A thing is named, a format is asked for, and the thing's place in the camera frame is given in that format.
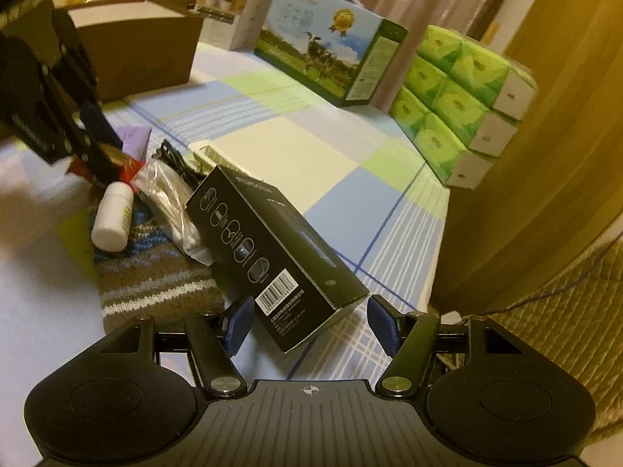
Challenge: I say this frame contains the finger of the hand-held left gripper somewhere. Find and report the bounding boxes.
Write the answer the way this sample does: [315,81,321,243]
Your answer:
[51,7,104,109]
[41,64,128,184]

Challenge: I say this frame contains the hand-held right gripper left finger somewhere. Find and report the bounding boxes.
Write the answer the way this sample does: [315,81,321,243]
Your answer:
[100,297,255,398]

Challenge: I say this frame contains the white pill bottle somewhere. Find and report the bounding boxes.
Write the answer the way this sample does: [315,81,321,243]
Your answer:
[91,181,135,253]

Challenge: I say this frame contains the white pet picture box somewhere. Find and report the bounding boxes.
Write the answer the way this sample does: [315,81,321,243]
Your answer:
[197,0,279,50]

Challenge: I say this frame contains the brown cardboard storage box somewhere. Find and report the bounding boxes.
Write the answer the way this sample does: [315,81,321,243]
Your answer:
[65,1,206,104]

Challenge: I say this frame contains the red snack packet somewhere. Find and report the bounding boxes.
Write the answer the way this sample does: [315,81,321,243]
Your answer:
[68,143,144,186]

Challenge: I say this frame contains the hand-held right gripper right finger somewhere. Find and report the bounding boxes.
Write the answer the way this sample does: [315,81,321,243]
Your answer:
[367,294,521,400]

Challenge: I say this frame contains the clear bag of cotton swabs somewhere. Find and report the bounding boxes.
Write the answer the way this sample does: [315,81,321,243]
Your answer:
[130,157,212,267]

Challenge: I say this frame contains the checked bed sheet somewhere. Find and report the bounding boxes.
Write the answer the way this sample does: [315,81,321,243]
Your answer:
[0,39,451,392]

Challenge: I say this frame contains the black cable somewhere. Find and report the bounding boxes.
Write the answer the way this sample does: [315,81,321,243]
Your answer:
[151,140,208,186]

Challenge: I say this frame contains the black product box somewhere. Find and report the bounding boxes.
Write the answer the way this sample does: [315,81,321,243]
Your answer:
[185,164,371,354]

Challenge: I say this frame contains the wooden headboard panel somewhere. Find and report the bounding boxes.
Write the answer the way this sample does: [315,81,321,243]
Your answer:
[431,0,623,312]

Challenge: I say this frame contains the striped knitted sock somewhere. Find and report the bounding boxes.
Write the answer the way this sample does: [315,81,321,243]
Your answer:
[89,203,225,335]

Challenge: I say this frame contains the milk carton with cow picture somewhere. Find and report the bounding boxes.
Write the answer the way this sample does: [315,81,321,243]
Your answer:
[253,0,410,109]

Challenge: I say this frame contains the stack of green tissue packs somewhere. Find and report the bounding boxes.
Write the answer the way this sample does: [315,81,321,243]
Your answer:
[388,24,539,190]

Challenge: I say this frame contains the quilted beige blanket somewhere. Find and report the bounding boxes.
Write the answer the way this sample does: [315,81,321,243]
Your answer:
[428,231,623,467]

